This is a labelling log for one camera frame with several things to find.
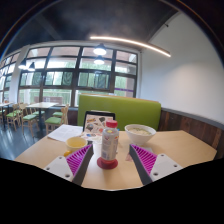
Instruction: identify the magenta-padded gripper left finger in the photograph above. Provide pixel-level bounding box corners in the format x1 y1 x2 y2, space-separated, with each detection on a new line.
43 143 95 187

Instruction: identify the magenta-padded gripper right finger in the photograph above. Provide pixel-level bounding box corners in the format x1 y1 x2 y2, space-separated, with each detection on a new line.
128 143 184 187

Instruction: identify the clear red-capped drink bottle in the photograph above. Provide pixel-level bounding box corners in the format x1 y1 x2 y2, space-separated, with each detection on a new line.
100 119 120 163

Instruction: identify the yellow mug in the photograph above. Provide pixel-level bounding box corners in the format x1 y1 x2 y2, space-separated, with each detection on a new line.
63 135 89 158

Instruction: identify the colourful printed leaflet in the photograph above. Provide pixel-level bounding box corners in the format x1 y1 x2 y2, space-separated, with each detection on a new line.
81 131 104 144

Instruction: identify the flat round red coaster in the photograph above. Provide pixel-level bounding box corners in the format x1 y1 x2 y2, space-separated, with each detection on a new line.
96 156 119 170

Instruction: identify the white bowl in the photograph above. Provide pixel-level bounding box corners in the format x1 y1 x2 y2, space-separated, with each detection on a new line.
124 123 157 147

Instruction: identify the white paper booklet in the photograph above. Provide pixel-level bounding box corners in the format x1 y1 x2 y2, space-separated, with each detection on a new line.
46 124 84 143

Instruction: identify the black-framed picture stand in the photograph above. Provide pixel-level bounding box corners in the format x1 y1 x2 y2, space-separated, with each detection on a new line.
82 110 116 134

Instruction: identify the green upholstered bench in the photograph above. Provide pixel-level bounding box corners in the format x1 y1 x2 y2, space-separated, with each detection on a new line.
77 94 163 132

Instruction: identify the group of green-seated wooden chairs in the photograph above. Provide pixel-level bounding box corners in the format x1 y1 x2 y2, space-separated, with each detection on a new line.
0 103 70 134

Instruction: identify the wooden dining table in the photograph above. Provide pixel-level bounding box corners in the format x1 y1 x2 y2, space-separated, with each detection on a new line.
25 101 59 131

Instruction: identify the group of pendant lamps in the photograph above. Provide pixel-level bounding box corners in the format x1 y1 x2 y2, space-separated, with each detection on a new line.
18 43 108 72

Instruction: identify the long linear ceiling light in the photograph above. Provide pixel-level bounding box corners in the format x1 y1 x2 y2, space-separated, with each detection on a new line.
89 35 172 58

